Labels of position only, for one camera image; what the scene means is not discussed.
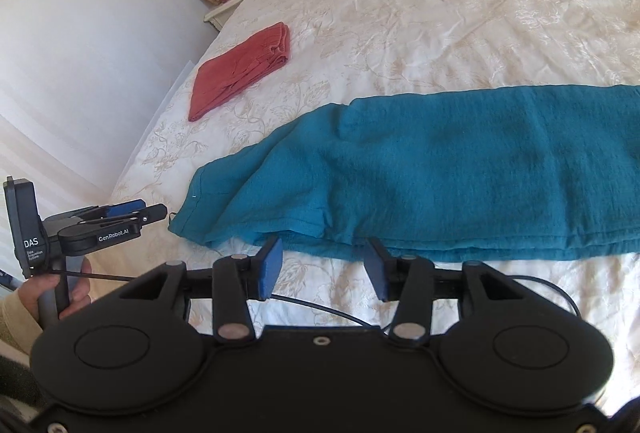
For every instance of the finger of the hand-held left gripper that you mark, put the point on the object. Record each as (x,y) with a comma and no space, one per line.
(126,208)
(152,213)

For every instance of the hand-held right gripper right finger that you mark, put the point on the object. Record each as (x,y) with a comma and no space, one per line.
(376,270)

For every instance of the teal blanket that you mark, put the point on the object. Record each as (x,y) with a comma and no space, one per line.
(425,178)

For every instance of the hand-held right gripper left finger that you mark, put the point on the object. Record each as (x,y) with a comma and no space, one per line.
(270,269)

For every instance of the folded red pants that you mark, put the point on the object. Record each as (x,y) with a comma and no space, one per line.
(235,68)

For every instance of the cream floral bedspread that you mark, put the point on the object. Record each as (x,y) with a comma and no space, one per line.
(425,13)

